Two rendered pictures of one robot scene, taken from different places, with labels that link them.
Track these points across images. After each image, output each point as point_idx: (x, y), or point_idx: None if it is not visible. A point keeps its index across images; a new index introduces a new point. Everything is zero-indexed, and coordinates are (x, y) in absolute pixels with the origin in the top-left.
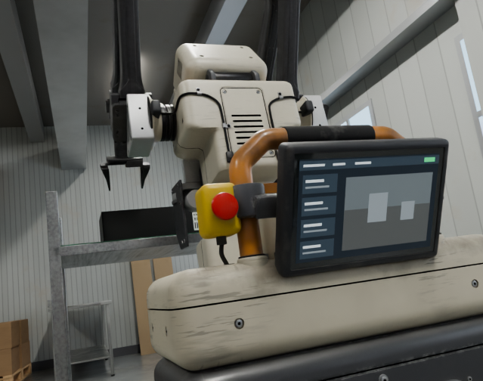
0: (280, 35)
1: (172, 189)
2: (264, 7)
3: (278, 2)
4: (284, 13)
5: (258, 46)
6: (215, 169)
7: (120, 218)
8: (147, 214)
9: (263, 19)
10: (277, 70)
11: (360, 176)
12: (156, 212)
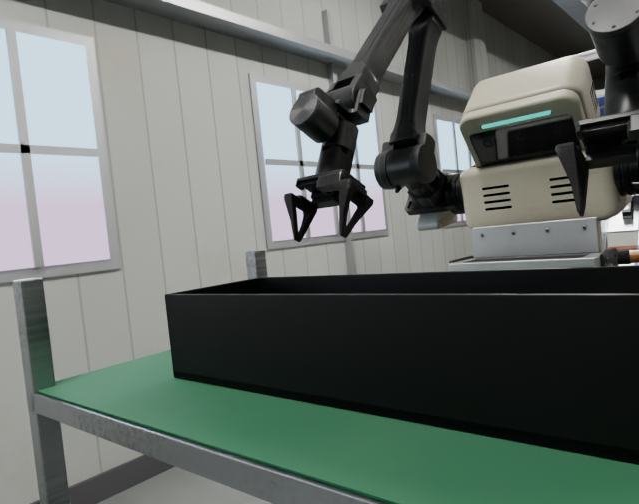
0: (427, 74)
1: (606, 255)
2: (407, 5)
3: (429, 34)
4: (434, 58)
5: (388, 35)
6: (601, 250)
7: None
8: (547, 287)
9: (402, 14)
10: (418, 107)
11: None
12: (517, 285)
